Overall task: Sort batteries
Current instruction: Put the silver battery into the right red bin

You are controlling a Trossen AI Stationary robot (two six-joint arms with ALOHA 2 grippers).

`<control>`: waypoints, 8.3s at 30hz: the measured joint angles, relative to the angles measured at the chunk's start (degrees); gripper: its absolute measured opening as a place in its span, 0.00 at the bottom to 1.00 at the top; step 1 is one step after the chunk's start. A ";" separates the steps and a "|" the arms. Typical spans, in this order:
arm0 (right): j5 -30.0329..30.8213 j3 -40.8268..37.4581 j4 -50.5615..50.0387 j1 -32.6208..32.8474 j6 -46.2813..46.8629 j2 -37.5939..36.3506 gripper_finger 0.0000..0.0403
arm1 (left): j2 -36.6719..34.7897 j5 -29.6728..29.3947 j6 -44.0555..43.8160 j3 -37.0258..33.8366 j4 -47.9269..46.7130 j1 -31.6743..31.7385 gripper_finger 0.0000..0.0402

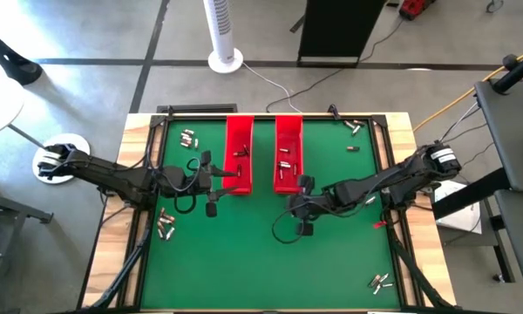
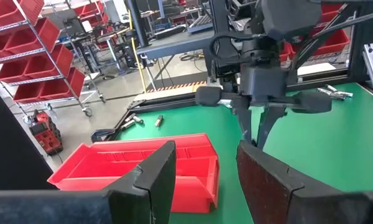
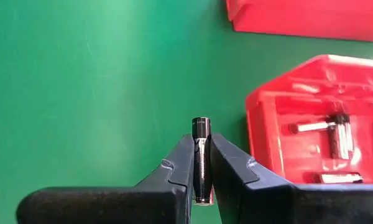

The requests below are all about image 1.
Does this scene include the white fan cable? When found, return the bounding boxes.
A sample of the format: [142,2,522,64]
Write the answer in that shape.
[241,62,303,114]

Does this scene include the black chair leg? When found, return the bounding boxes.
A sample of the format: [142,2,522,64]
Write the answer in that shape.
[0,21,44,86]

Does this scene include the white paper sheet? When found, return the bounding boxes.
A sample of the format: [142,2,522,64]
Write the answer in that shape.
[432,180,484,236]

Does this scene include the red black power tool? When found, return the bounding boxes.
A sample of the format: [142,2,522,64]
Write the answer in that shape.
[398,0,438,21]

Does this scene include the black floor cable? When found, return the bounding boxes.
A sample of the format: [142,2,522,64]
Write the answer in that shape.
[265,17,405,113]

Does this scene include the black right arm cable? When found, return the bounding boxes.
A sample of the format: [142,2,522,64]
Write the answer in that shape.
[271,208,307,245]

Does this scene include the dark metal stand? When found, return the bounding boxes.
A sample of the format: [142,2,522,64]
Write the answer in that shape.
[0,174,54,263]

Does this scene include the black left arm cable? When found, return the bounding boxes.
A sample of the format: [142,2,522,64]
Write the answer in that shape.
[173,156,200,215]

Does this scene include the red plastic bin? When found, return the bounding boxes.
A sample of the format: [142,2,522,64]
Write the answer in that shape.
[273,114,304,195]
[222,114,255,196]

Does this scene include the yellow cable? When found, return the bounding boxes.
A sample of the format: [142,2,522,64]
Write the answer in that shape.
[412,45,523,133]

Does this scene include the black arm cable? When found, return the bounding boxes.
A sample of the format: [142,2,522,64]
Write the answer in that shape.
[271,208,307,245]
[173,156,200,215]

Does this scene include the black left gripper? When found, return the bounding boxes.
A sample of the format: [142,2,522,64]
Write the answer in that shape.
[160,150,239,218]

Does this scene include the white round table base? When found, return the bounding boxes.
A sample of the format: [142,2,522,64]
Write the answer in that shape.
[31,132,92,185]

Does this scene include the white round table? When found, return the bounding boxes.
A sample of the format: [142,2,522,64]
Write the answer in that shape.
[0,65,26,140]

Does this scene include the white tower fan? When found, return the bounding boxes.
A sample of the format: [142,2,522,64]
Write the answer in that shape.
[202,0,245,74]

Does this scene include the wooden table board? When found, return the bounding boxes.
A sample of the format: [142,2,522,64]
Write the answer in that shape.
[81,112,458,313]

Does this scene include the black desk leg beam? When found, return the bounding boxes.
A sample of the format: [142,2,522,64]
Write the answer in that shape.
[431,167,512,221]

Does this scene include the grey table pole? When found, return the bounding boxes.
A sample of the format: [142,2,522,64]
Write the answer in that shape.
[7,123,45,150]

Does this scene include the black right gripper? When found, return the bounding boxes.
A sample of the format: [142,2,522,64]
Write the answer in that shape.
[288,174,339,236]

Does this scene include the black aluminium table frame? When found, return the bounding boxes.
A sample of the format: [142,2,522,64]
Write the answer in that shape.
[130,111,413,313]

